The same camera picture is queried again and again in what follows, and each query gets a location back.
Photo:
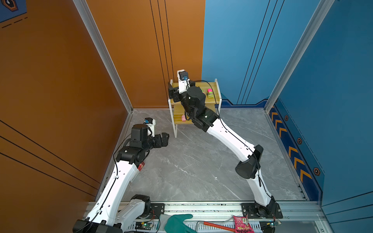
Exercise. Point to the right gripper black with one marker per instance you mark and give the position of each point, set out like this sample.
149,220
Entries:
175,92

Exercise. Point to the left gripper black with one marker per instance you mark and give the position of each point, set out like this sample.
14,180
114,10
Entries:
164,139

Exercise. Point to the green truck pink tank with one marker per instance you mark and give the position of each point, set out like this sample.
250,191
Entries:
210,93

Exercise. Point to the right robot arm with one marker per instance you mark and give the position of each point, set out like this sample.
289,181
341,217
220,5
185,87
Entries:
193,101

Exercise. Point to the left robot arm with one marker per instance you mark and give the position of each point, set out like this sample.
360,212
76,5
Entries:
105,216

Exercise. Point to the yellow wooden two-tier shelf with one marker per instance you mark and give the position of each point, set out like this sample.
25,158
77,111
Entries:
177,110

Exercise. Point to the red white cardboard box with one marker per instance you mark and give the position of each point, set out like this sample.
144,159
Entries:
141,166

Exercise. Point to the green rubber glove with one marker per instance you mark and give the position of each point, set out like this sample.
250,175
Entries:
175,223

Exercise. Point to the green circuit board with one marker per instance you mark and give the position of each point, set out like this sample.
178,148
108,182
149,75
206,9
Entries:
144,226

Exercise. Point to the pink snack bag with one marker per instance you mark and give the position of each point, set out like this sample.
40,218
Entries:
242,225

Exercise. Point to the small board right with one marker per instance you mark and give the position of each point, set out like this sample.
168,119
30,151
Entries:
274,223

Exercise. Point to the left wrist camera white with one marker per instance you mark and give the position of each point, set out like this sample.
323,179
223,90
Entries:
150,122

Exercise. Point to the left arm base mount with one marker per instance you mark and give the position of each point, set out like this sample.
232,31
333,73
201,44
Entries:
151,210

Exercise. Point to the red handled tool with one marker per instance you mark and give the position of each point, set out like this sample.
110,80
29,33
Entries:
210,224

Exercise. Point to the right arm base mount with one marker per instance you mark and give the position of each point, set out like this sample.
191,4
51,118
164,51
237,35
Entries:
254,211

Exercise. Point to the aluminium rail frame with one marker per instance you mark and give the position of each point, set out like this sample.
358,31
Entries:
221,211

